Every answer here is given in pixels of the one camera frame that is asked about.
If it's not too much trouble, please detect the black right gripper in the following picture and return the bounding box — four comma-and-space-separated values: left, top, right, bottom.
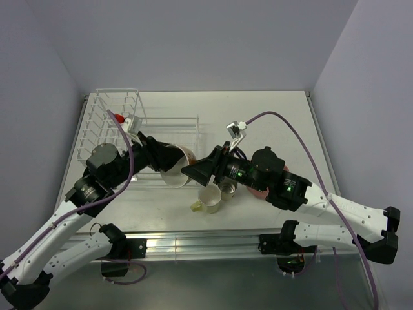
181, 140, 267, 192

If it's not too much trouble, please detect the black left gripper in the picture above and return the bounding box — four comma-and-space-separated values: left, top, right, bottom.
108, 130, 186, 188

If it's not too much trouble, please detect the beige bowl with flower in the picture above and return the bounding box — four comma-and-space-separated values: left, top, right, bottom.
160, 144, 197, 188

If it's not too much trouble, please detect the yellow-green mug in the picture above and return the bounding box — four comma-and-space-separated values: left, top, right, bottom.
190, 184, 222, 214

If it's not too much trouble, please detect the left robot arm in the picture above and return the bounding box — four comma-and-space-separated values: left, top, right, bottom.
1, 136, 184, 309

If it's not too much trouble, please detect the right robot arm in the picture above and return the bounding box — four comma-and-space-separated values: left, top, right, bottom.
181, 147, 400, 265

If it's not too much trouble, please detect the small steel cup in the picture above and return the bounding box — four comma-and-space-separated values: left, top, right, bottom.
218, 181, 237, 201

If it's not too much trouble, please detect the pink dotted plate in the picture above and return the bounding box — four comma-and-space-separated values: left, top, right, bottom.
243, 163, 290, 200

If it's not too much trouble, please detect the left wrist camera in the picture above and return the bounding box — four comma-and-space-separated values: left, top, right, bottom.
121, 114, 143, 141

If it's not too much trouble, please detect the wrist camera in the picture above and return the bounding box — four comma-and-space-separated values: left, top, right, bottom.
121, 114, 143, 141
227, 121, 247, 152

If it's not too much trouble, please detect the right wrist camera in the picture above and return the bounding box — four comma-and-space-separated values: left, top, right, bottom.
227, 121, 247, 152

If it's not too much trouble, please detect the white wire dish rack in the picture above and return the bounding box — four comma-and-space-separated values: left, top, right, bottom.
74, 88, 199, 172

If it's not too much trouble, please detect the aluminium rail frame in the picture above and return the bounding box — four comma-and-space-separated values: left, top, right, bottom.
57, 92, 364, 264

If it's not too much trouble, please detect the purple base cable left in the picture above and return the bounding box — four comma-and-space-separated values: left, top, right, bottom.
103, 258, 149, 285

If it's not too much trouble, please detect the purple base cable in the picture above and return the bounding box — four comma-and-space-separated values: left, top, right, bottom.
103, 258, 149, 285
280, 248, 320, 278

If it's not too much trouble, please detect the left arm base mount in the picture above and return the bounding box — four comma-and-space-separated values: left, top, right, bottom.
101, 238, 147, 278

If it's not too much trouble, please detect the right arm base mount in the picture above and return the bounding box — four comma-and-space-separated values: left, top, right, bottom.
258, 234, 316, 273

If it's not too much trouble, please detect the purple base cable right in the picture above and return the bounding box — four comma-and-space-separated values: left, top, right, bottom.
280, 248, 320, 278

